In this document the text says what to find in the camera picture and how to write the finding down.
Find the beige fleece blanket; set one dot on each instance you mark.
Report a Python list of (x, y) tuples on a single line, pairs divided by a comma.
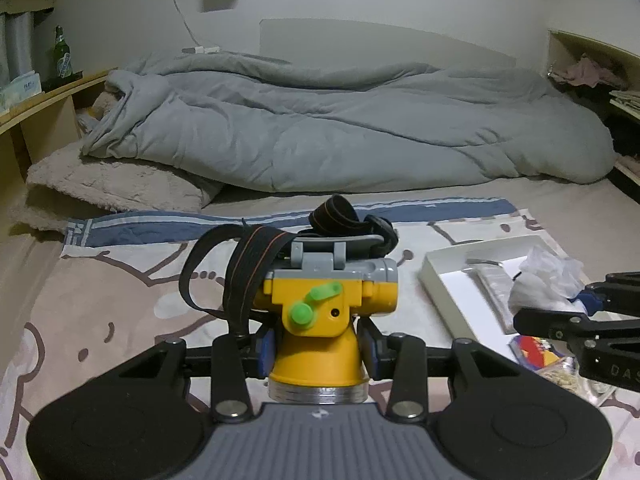
[(67, 185)]

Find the tissue pack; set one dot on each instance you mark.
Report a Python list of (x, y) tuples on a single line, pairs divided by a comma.
[(19, 90)]

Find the grey curtain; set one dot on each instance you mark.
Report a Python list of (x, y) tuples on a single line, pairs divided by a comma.
[(17, 43)]

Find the wooden bedside shelf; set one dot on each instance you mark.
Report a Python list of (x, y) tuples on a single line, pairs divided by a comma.
[(39, 126)]

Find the white tissue wad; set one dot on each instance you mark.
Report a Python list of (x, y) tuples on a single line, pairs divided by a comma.
[(548, 282)]

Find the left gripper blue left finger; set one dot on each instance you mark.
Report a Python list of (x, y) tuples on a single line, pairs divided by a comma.
[(265, 348)]

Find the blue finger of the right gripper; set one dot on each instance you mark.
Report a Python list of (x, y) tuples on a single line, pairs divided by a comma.
[(618, 293), (567, 330)]

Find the yellow headlamp with black strap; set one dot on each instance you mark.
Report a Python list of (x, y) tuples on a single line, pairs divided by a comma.
[(311, 287)]

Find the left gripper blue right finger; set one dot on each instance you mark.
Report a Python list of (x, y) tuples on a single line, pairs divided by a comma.
[(369, 342)]

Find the grey foil wipes packet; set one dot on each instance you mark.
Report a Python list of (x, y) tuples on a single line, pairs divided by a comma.
[(497, 286)]

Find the grey duvet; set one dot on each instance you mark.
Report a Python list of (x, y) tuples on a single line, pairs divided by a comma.
[(272, 126)]

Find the white cardboard box tray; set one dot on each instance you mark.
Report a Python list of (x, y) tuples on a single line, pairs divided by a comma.
[(463, 306)]

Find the bag of beige hair ties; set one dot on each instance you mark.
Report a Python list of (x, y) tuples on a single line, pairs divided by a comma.
[(565, 374)]

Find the cream wall shelf unit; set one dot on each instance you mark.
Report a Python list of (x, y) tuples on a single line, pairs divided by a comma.
[(617, 109)]

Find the playing card box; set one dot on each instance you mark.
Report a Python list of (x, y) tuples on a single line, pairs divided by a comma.
[(534, 353)]

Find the pink clothes on shelf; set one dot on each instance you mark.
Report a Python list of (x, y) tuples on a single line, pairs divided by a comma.
[(587, 72)]

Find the green glass bottle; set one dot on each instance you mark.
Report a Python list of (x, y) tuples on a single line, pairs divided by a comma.
[(62, 59)]

